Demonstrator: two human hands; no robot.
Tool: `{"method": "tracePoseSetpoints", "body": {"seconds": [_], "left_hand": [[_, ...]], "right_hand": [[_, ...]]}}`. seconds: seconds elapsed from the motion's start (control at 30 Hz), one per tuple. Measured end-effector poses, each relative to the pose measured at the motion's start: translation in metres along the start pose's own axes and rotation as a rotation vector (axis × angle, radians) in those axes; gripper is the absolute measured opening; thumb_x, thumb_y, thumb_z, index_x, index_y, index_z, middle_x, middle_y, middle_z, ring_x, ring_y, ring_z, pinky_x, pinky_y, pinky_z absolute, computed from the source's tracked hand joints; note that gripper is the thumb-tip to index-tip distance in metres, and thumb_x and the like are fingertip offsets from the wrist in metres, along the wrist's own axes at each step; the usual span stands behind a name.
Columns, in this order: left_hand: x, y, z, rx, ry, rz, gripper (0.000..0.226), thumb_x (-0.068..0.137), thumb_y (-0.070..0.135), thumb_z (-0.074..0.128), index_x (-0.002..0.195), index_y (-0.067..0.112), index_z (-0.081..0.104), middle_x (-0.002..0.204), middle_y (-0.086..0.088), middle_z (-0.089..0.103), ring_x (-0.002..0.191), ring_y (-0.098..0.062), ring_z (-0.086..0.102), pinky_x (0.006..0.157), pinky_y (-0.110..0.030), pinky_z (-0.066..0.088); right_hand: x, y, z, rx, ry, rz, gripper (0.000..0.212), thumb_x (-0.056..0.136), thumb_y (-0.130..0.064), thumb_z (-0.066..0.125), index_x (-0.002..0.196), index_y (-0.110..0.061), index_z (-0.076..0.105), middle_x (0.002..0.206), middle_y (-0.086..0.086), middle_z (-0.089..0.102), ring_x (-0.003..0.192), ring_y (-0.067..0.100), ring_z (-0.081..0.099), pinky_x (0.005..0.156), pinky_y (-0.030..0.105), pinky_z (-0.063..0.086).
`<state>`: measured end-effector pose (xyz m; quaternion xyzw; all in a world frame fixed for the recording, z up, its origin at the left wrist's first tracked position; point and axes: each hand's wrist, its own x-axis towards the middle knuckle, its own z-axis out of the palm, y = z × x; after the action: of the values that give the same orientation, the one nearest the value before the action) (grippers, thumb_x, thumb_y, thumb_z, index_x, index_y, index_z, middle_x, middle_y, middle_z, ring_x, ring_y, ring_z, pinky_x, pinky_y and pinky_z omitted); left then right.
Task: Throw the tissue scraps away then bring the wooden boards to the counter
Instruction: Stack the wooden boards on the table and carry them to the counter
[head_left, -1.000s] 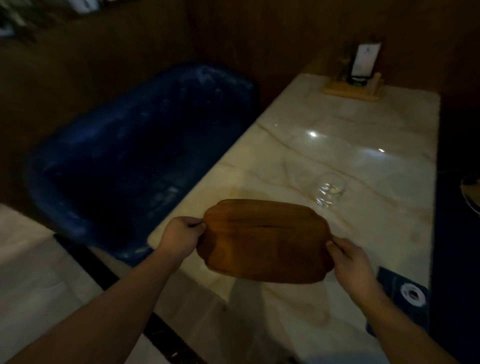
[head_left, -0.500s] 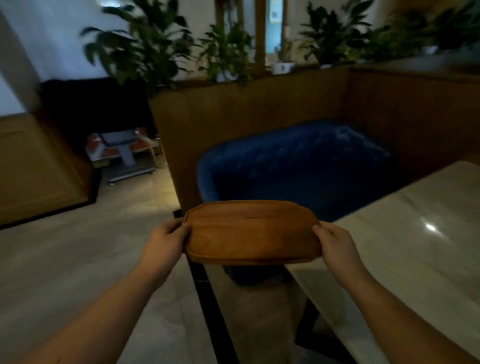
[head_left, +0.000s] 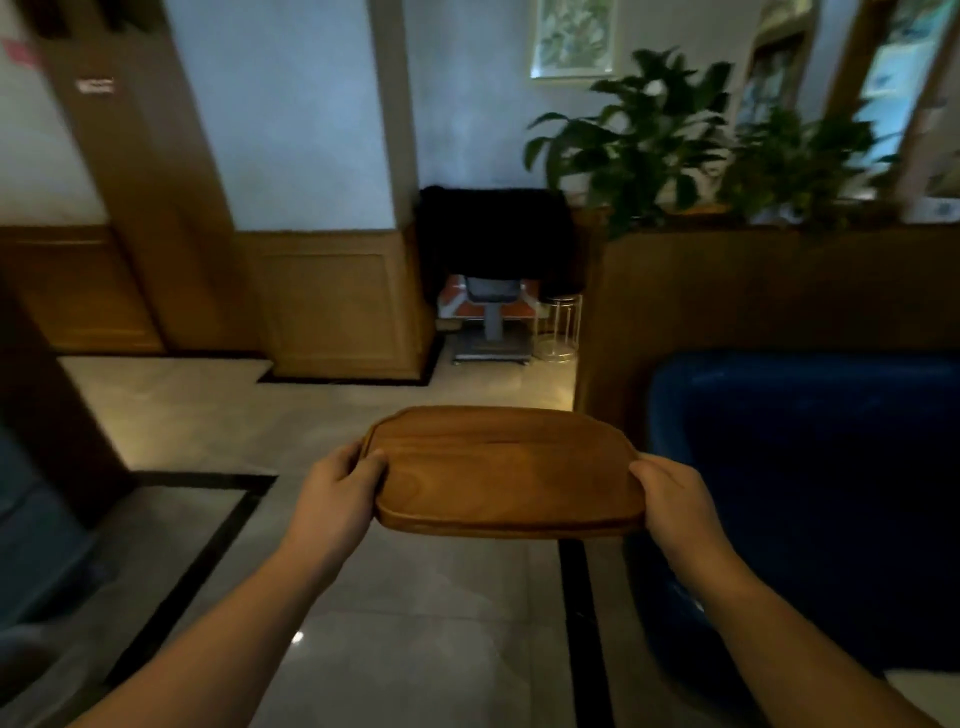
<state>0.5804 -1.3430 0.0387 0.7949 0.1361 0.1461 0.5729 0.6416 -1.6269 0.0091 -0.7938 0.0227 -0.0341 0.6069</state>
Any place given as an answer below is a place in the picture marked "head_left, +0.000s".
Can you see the person's left hand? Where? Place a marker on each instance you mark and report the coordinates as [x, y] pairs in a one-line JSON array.
[[337, 502]]

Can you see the person's right hand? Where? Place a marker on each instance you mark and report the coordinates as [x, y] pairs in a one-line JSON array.
[[682, 517]]

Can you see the wooden tray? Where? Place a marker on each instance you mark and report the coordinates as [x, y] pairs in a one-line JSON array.
[[502, 472]]

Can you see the person's right forearm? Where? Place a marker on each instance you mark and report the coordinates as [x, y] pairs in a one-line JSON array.
[[810, 660]]

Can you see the person's left forearm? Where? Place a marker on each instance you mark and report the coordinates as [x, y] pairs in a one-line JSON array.
[[225, 660]]

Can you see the blue sofa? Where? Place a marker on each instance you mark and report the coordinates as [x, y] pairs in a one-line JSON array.
[[37, 540], [825, 487]]

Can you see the wooden booth partition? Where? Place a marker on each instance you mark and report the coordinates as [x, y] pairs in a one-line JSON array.
[[750, 300]]

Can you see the orange white box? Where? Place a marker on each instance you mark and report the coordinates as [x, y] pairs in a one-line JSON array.
[[450, 300]]

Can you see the grey metal stand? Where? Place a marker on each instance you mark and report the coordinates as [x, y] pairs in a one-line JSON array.
[[491, 322]]

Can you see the dark wooden partition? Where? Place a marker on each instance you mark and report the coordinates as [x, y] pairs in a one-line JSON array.
[[52, 420]]

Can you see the black cloth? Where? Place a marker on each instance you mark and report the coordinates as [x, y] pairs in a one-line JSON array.
[[495, 232]]

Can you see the wooden door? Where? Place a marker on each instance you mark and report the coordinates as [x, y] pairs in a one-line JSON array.
[[150, 225]]

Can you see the small leaf green plant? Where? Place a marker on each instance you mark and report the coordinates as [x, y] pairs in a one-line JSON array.
[[795, 165]]

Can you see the broad leaf green plant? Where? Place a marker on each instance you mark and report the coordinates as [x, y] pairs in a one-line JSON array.
[[645, 135]]

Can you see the wooden framed glass panel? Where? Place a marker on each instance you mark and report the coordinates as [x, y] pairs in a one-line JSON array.
[[900, 82], [776, 67]]

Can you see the small white door sign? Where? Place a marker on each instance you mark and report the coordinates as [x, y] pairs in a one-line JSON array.
[[95, 86]]

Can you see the framed leaf picture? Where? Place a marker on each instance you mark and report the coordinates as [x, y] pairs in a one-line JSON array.
[[574, 37]]

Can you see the red wall sticker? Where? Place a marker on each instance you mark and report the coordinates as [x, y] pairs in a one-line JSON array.
[[19, 52]]

